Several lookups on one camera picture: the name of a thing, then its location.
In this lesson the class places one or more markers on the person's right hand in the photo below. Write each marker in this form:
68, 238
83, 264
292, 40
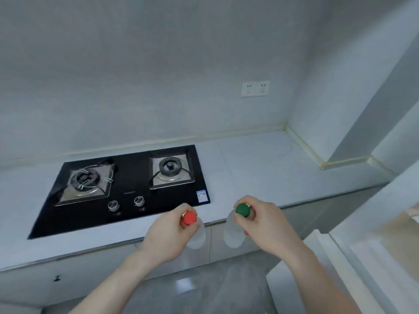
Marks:
270, 228

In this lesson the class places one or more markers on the person's left hand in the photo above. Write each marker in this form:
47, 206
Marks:
162, 237

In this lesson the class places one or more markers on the person's right thumb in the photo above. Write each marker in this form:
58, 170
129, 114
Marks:
249, 225

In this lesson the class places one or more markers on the person's left thumb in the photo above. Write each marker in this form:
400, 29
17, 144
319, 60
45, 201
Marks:
189, 226

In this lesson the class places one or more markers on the clear bottle with red cap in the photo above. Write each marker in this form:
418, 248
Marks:
198, 237

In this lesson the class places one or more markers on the clear bottle with green cap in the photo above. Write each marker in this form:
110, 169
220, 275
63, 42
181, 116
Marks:
233, 233

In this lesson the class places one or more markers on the person's right forearm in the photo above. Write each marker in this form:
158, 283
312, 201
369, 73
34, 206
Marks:
314, 277

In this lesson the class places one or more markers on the person's left forearm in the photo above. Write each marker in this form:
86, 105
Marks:
117, 281

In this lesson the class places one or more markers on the blue white hob sticker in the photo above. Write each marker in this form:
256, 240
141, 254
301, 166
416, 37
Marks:
202, 196

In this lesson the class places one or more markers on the silver hob knob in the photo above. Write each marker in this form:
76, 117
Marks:
114, 205
139, 201

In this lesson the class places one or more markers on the small steel gas burner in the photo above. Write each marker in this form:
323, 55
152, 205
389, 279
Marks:
170, 168

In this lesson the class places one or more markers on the black glass gas hob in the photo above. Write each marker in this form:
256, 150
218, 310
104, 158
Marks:
131, 205

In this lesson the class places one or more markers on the large steel gas burner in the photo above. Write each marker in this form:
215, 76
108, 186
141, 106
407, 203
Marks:
85, 181

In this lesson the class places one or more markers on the grey kitchen base cabinet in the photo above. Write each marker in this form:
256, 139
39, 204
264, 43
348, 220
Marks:
81, 277

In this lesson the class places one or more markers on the white wall socket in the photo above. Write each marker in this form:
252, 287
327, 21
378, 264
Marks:
263, 88
248, 89

